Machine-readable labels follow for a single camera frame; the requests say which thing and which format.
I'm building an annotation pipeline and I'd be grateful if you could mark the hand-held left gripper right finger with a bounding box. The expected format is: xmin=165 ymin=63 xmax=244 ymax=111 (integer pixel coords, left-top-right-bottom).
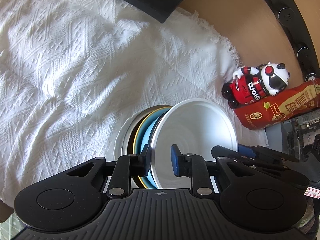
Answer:
xmin=170 ymin=144 xmax=241 ymax=197

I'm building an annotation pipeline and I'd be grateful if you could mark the green grid mat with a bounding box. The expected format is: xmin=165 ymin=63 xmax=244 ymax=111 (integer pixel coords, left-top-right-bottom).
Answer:
xmin=0 ymin=215 xmax=23 ymax=240

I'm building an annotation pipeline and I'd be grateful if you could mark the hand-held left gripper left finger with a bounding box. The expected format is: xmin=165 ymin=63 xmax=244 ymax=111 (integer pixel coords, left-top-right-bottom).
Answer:
xmin=65 ymin=144 xmax=152 ymax=199

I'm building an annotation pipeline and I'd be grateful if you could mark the white textured cloth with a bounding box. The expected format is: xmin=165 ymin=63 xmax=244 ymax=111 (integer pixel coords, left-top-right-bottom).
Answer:
xmin=0 ymin=0 xmax=268 ymax=205

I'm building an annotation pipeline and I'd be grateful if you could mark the red snack bag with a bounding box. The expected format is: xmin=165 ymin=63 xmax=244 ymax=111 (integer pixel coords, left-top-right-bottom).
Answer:
xmin=235 ymin=78 xmax=320 ymax=130

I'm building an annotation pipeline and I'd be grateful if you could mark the black wall socket strip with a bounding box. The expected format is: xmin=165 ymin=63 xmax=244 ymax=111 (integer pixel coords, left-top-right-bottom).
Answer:
xmin=259 ymin=0 xmax=320 ymax=80

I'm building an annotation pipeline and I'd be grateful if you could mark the white floral bowl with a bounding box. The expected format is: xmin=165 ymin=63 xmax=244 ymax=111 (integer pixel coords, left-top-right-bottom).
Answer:
xmin=114 ymin=110 xmax=140 ymax=158

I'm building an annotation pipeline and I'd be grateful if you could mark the white plate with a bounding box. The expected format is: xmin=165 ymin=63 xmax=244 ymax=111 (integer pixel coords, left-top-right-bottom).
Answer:
xmin=150 ymin=99 xmax=238 ymax=190

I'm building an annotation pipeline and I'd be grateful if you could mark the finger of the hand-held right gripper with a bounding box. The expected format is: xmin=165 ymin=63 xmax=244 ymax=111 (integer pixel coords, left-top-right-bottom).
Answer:
xmin=211 ymin=144 xmax=251 ymax=165
xmin=237 ymin=143 xmax=299 ymax=161

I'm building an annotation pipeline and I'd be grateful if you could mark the white computer case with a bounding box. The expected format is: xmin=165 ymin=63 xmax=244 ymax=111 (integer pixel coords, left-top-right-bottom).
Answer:
xmin=264 ymin=111 xmax=320 ymax=162

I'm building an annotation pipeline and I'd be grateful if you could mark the blue bowl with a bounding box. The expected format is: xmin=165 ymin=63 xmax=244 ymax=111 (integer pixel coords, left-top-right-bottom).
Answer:
xmin=137 ymin=109 xmax=173 ymax=189

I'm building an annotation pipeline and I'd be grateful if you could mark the panda figurine in red jacket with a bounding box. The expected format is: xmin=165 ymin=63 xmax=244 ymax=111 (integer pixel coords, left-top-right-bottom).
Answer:
xmin=222 ymin=62 xmax=291 ymax=109

